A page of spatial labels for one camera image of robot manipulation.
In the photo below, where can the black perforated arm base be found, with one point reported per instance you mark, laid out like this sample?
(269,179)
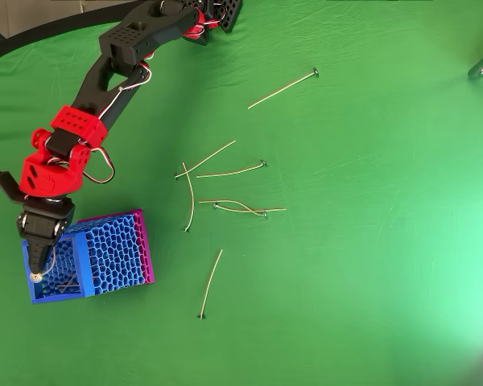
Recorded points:
(231,14)

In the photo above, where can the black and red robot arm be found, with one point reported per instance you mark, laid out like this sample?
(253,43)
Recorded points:
(137,40)

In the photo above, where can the blue and magenta lattice basket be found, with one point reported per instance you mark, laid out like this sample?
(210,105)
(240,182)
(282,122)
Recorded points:
(112,253)

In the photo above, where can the curved vertical thin stick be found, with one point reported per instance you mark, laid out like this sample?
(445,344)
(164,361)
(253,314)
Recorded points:
(186,229)

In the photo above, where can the green table cloth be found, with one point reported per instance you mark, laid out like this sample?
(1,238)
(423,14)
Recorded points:
(346,241)

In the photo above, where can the black gripper camera mount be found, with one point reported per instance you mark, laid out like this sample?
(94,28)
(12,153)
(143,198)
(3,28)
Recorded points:
(8,183)

